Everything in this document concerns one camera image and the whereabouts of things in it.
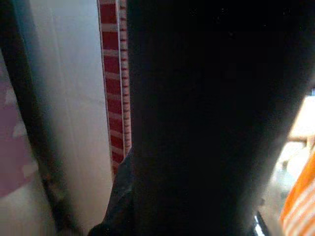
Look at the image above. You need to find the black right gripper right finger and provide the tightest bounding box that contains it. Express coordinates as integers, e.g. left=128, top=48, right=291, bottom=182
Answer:
left=126, top=0, right=315, bottom=236

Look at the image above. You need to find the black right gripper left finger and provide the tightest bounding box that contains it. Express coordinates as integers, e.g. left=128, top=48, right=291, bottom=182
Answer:
left=88, top=147, right=135, bottom=236

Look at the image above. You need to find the red white striped broom handle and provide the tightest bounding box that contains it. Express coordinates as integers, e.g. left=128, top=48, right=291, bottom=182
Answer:
left=97, top=0, right=132, bottom=177

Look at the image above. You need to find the orange white striped cloth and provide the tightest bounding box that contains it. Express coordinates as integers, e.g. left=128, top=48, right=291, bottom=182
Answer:
left=279, top=149, right=315, bottom=236

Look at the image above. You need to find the beige box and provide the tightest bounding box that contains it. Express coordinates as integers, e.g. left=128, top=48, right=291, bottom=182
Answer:
left=286, top=94, right=315, bottom=143

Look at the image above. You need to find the pink patterned cloth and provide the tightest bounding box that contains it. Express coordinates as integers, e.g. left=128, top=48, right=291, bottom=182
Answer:
left=0, top=49, right=40, bottom=197

